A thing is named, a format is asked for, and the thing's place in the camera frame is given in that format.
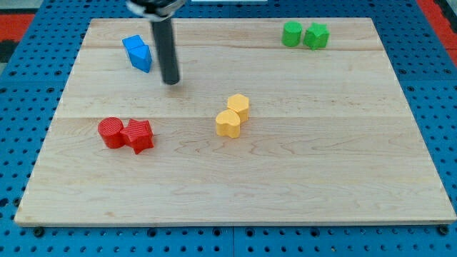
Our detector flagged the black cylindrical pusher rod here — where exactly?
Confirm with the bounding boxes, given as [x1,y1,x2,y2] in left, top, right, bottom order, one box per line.
[151,18,180,85]

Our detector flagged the silver black rod mount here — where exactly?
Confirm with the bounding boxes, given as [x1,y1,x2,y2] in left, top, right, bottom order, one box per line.
[126,0,186,20]

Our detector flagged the blue triangle block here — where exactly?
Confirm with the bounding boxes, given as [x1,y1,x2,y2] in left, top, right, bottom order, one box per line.
[127,45,152,73]

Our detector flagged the blue cube block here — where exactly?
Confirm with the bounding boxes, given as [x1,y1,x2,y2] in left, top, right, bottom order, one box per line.
[122,34,144,56]

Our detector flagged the yellow hexagon block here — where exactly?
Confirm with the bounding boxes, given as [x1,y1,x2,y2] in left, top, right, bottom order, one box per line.
[227,94,250,123]

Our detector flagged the red star block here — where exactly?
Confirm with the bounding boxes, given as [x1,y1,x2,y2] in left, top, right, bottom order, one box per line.
[120,119,154,154]

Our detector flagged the red cylinder block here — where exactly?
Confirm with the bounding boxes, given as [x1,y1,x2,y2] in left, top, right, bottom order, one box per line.
[97,117,125,148]

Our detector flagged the yellow heart block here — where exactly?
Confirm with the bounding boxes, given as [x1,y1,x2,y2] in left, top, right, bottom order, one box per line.
[216,109,241,138]

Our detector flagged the green cylinder block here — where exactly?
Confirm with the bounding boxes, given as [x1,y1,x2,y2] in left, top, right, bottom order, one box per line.
[281,21,303,47]

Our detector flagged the light wooden board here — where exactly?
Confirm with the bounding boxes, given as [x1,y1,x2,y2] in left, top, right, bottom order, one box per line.
[15,18,456,227]

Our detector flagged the green star block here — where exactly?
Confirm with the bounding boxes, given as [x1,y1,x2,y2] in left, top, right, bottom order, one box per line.
[303,22,330,50]

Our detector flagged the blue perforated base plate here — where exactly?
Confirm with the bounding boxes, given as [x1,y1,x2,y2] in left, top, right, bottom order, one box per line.
[1,1,456,256]

